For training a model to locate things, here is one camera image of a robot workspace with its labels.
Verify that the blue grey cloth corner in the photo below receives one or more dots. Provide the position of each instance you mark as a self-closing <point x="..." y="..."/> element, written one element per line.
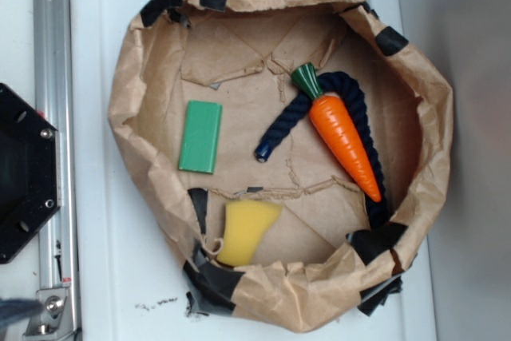
<point x="15" y="310"/>

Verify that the metal corner bracket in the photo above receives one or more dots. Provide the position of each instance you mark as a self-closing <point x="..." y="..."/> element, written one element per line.
<point x="55" y="321"/>

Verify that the yellow sponge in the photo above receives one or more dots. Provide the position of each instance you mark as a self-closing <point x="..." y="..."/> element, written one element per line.
<point x="246" y="222"/>

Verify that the aluminium extrusion rail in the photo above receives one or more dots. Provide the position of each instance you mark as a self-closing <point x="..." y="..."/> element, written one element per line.
<point x="58" y="255"/>

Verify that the green rectangular block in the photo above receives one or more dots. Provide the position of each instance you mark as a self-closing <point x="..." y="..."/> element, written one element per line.
<point x="200" y="138"/>

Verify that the orange plastic toy carrot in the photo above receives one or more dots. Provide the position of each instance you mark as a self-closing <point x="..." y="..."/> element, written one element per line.
<point x="331" y="119"/>

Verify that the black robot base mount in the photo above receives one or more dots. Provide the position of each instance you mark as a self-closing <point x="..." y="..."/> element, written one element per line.
<point x="29" y="194"/>

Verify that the brown paper bag bin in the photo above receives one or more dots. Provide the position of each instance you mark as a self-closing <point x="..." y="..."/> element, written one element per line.
<point x="326" y="254"/>

